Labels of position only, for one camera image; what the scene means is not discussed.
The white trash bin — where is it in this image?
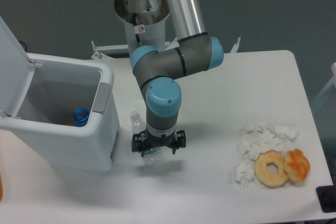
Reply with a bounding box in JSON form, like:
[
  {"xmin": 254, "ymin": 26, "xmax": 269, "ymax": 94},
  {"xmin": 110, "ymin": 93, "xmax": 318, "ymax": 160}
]
[{"xmin": 1, "ymin": 53, "xmax": 120, "ymax": 172}]

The crumpled white tissue middle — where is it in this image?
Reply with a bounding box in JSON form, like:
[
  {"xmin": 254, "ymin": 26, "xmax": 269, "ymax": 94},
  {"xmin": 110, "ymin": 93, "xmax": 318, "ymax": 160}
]
[{"xmin": 239, "ymin": 135, "xmax": 283, "ymax": 161}]

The blue bottle in bin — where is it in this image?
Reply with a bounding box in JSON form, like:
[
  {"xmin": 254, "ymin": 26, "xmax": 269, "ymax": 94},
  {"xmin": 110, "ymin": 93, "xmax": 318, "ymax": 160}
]
[{"xmin": 72, "ymin": 108, "xmax": 90, "ymax": 127}]

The white trash bin lid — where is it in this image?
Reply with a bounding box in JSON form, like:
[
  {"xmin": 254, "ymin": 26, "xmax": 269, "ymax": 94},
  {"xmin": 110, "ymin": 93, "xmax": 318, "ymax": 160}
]
[{"xmin": 1, "ymin": 19, "xmax": 43, "ymax": 118}]

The orange object at left edge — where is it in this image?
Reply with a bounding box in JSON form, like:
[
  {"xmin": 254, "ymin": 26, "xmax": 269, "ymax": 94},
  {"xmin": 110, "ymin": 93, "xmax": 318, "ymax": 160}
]
[{"xmin": 0, "ymin": 176, "xmax": 3, "ymax": 201}]

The orange glazed twisted bun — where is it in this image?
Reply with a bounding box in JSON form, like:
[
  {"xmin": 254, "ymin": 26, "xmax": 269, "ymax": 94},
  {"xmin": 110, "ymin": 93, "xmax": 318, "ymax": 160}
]
[{"xmin": 283, "ymin": 148, "xmax": 310, "ymax": 183}]

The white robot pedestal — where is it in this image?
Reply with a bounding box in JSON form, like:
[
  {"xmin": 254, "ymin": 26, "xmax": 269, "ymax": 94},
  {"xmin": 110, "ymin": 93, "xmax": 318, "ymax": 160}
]
[{"xmin": 114, "ymin": 0, "xmax": 170, "ymax": 54}]

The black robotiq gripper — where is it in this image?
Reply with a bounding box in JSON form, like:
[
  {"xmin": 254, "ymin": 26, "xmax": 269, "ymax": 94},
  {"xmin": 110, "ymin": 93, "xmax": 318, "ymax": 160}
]
[{"xmin": 131, "ymin": 130, "xmax": 186, "ymax": 157}]

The crumpled white tissue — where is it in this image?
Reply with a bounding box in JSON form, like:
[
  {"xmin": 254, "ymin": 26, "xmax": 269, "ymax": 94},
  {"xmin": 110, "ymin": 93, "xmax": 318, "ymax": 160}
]
[
  {"xmin": 240, "ymin": 121, "xmax": 299, "ymax": 141},
  {"xmin": 234, "ymin": 161, "xmax": 255, "ymax": 188},
  {"xmin": 239, "ymin": 135, "xmax": 283, "ymax": 161}
]

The white frame at right edge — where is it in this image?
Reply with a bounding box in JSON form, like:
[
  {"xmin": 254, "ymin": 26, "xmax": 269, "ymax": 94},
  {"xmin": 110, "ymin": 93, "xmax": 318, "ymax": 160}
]
[{"xmin": 311, "ymin": 62, "xmax": 335, "ymax": 113}]

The crumpled white tissue bottom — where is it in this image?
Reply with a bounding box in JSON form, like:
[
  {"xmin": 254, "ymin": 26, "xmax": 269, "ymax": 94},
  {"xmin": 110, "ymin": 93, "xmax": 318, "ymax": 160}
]
[{"xmin": 234, "ymin": 161, "xmax": 255, "ymax": 188}]

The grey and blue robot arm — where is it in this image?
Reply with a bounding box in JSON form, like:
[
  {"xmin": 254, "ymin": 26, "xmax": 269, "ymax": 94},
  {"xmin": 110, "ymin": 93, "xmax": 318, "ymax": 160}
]
[{"xmin": 114, "ymin": 0, "xmax": 224, "ymax": 155}]

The clear bottle with green label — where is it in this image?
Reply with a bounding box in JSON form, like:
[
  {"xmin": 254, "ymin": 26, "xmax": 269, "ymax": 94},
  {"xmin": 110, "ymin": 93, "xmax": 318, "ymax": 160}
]
[{"xmin": 130, "ymin": 111, "xmax": 164, "ymax": 165}]

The orange item in bin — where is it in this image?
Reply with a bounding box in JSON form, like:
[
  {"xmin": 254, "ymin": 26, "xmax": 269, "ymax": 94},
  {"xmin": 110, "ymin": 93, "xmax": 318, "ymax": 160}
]
[{"xmin": 62, "ymin": 120, "xmax": 73, "ymax": 126}]

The black device at table corner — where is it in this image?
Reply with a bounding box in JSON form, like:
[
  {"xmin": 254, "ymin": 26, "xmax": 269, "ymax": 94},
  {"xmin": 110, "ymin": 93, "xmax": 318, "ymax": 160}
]
[{"xmin": 316, "ymin": 185, "xmax": 335, "ymax": 213}]

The crumpled white tissue top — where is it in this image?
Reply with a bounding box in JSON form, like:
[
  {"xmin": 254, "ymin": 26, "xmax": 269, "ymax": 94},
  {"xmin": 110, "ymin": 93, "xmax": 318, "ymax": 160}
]
[{"xmin": 240, "ymin": 121, "xmax": 299, "ymax": 141}]

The plain ring doughnut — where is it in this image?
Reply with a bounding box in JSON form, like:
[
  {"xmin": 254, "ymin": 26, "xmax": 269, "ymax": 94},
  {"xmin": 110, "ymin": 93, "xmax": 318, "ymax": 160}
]
[{"xmin": 254, "ymin": 151, "xmax": 289, "ymax": 188}]

